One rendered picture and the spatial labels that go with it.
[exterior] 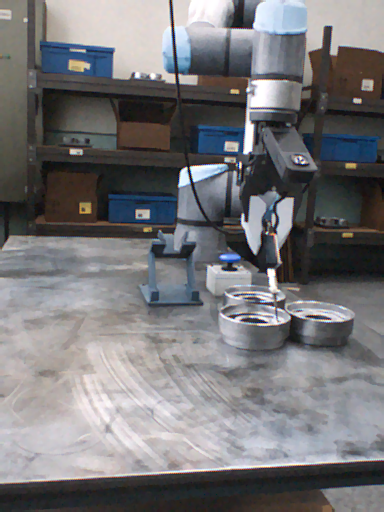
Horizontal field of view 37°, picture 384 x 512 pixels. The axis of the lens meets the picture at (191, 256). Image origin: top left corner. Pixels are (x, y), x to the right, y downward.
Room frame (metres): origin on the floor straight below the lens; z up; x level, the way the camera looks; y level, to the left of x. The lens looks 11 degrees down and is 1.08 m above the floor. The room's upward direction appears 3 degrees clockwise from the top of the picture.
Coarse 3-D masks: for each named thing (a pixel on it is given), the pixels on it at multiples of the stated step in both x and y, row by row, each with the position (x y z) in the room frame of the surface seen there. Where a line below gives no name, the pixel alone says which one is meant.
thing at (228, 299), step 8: (232, 288) 0.96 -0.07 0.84; (240, 288) 0.97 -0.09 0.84; (248, 288) 0.98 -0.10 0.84; (256, 288) 0.98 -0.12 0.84; (264, 288) 0.97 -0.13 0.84; (224, 296) 0.92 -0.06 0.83; (232, 296) 0.90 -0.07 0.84; (240, 296) 0.95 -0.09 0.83; (248, 296) 0.95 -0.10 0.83; (256, 296) 0.95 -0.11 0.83; (280, 296) 0.95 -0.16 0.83; (224, 304) 0.92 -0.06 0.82; (264, 304) 0.88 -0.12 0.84; (272, 304) 0.88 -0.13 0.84; (280, 304) 0.90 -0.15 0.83
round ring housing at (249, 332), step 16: (240, 304) 0.85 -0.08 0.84; (256, 304) 0.86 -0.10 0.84; (224, 320) 0.78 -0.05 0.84; (240, 320) 0.81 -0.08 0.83; (256, 320) 0.83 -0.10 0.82; (288, 320) 0.78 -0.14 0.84; (224, 336) 0.79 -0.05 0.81; (240, 336) 0.76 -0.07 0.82; (256, 336) 0.76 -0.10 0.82; (272, 336) 0.76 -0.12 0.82; (288, 336) 0.79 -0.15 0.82
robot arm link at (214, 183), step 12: (192, 168) 1.38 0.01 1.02; (204, 168) 1.37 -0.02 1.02; (216, 168) 1.38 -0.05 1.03; (180, 180) 1.41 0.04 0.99; (204, 180) 1.37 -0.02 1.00; (216, 180) 1.38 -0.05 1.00; (228, 180) 1.38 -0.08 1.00; (180, 192) 1.40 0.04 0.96; (192, 192) 1.37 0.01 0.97; (204, 192) 1.37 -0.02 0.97; (216, 192) 1.37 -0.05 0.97; (228, 192) 1.36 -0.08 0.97; (180, 204) 1.40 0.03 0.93; (192, 204) 1.37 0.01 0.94; (204, 204) 1.37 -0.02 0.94; (216, 204) 1.37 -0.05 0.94; (228, 204) 1.37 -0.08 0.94; (180, 216) 1.40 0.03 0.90; (192, 216) 1.37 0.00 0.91; (216, 216) 1.38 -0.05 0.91; (228, 216) 1.40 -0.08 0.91
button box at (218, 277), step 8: (208, 272) 1.10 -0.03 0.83; (216, 272) 1.05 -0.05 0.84; (224, 272) 1.06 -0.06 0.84; (232, 272) 1.06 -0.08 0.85; (240, 272) 1.06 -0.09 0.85; (248, 272) 1.07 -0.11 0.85; (208, 280) 1.10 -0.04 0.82; (216, 280) 1.04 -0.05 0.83; (224, 280) 1.05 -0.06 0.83; (232, 280) 1.05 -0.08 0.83; (240, 280) 1.05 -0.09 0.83; (248, 280) 1.05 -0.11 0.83; (208, 288) 1.09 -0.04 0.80; (216, 288) 1.04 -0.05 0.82; (224, 288) 1.05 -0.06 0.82; (216, 296) 1.04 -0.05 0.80
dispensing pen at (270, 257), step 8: (264, 224) 0.88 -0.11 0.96; (264, 232) 0.87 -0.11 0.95; (264, 240) 0.85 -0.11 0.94; (272, 240) 0.85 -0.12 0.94; (264, 248) 0.84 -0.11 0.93; (272, 248) 0.84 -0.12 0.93; (264, 256) 0.84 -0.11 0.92; (272, 256) 0.83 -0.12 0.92; (264, 264) 0.83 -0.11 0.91; (272, 264) 0.83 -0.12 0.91; (264, 272) 0.86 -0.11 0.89; (272, 272) 0.83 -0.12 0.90; (272, 280) 0.83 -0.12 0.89; (272, 288) 0.82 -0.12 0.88; (272, 296) 0.82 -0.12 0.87
